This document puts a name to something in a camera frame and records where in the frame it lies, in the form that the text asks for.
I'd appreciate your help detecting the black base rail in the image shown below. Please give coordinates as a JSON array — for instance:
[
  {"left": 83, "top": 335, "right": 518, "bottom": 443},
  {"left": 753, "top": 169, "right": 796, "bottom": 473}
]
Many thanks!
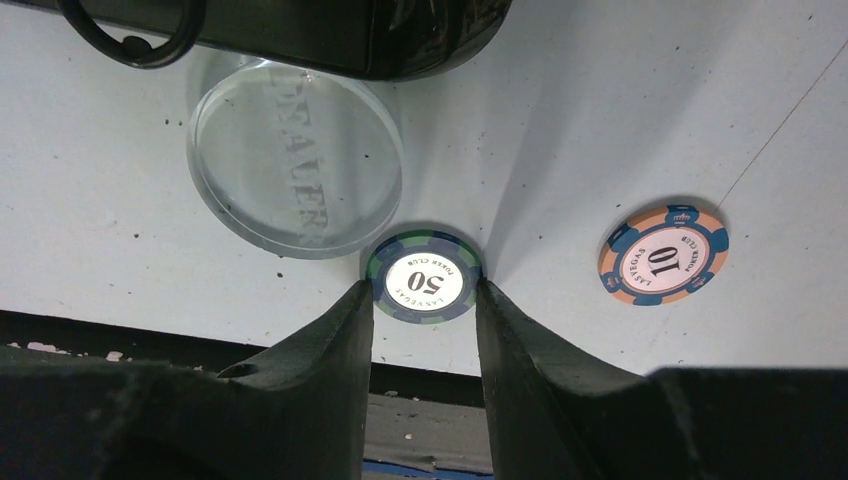
[{"left": 1, "top": 310, "right": 484, "bottom": 408}]

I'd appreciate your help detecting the brown white poker chip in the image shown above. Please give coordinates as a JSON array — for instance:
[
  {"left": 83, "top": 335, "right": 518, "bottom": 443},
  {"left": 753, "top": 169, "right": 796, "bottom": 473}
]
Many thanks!
[{"left": 598, "top": 205, "right": 730, "bottom": 306}]

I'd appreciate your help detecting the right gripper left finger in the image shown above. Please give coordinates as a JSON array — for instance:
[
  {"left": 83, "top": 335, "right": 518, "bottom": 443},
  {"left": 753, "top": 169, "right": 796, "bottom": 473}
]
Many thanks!
[{"left": 1, "top": 281, "right": 374, "bottom": 479}]

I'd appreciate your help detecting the clear dealer button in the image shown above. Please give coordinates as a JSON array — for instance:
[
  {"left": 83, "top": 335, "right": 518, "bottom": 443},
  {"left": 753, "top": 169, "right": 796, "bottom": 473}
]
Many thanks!
[{"left": 187, "top": 55, "right": 405, "bottom": 260}]

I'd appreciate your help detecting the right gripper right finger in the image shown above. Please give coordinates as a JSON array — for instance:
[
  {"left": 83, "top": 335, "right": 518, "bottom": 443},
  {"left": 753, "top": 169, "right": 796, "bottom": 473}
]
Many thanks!
[{"left": 476, "top": 279, "right": 847, "bottom": 479}]

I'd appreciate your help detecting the green blue 50 chip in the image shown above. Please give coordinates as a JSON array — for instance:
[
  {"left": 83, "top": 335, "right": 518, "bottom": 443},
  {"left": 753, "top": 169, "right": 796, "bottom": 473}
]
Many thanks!
[{"left": 364, "top": 229, "right": 484, "bottom": 325}]

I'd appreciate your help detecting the black poker case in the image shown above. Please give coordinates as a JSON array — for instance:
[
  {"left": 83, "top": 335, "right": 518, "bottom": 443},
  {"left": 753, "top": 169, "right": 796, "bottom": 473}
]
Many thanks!
[{"left": 25, "top": 1, "right": 512, "bottom": 81}]

